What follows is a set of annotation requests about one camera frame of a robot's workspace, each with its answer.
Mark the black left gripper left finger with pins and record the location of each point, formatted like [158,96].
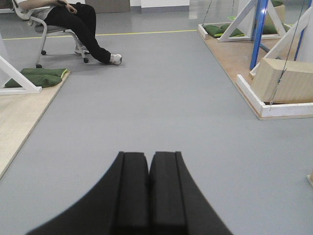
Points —
[118,204]

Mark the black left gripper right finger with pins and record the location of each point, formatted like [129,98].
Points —
[177,205]

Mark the blue door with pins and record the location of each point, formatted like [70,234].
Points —
[260,15]

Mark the light wooden platform left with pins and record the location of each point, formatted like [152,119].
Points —
[19,114]

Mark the green sandbag left near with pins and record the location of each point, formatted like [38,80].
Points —
[44,78]

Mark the green sandbag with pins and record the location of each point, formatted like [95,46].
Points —
[235,33]
[213,30]
[44,78]

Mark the light wooden box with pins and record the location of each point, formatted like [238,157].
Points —
[283,82]

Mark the brown wooden platform right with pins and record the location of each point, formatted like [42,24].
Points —
[234,57]

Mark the white triangular brace left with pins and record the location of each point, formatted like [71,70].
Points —
[27,87]

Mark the white triangular brace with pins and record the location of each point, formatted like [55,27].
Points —
[27,87]
[245,22]

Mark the white triangular brace far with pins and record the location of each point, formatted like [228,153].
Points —
[245,22]

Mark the green sandbag far left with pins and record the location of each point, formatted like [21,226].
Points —
[213,30]

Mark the green sandbag far right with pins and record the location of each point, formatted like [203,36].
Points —
[235,33]

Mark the white office chair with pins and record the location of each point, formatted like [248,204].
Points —
[45,30]

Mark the seated person in black trousers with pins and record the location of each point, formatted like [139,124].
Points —
[79,18]

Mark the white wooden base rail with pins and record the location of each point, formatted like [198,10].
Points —
[272,111]

